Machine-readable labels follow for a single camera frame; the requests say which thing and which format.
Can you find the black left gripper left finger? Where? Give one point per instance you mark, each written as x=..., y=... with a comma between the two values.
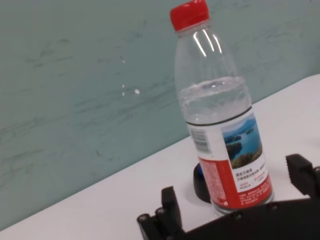
x=165, y=220

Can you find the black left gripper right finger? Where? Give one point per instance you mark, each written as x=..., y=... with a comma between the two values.
x=303, y=175

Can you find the blue push button black base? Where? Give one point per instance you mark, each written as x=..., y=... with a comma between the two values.
x=200, y=185

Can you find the clear water bottle red cap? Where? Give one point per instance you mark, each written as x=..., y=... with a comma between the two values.
x=220, y=112

